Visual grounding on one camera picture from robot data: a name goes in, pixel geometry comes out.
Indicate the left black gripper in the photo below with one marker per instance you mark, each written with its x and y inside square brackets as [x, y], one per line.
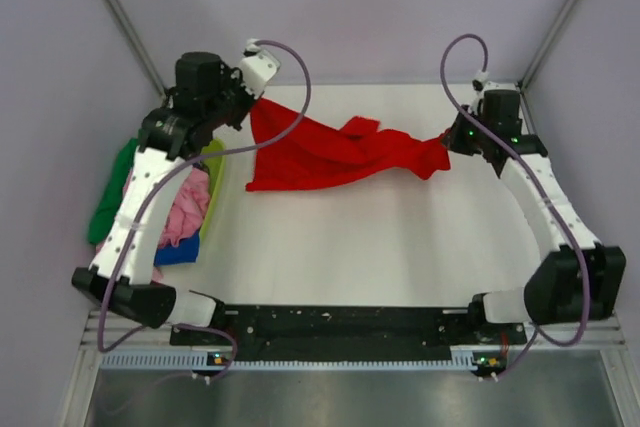
[231, 77]

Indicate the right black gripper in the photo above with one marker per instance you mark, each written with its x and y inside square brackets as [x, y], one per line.
[452, 139]

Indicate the red t shirt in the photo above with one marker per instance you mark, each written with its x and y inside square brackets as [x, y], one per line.
[315, 156]

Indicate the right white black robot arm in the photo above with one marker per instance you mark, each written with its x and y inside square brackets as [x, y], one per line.
[577, 272]

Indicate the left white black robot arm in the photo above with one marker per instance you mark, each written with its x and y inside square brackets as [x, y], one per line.
[120, 276]

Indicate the lime green tray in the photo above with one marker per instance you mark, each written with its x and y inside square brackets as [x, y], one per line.
[216, 169]

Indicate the pink t shirt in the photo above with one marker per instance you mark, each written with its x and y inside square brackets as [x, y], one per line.
[186, 214]

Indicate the blue t shirt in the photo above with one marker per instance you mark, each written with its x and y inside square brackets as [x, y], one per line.
[186, 251]

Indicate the green t shirt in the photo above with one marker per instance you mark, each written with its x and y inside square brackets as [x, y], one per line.
[104, 214]

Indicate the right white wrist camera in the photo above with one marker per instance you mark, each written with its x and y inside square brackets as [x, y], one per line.
[481, 84]

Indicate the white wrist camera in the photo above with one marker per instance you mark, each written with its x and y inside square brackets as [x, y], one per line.
[481, 84]
[258, 67]

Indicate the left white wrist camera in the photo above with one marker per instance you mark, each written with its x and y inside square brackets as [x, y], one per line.
[258, 67]

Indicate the right aluminium frame post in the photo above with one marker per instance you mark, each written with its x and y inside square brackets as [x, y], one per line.
[552, 36]

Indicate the aluminium frame post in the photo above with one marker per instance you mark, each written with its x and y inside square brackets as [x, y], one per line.
[136, 46]
[552, 36]

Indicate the left aluminium frame post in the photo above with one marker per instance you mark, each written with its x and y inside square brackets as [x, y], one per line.
[136, 46]

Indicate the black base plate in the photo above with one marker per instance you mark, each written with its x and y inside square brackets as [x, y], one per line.
[347, 333]

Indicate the grey slotted cable duct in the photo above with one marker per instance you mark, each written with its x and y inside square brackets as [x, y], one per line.
[208, 362]

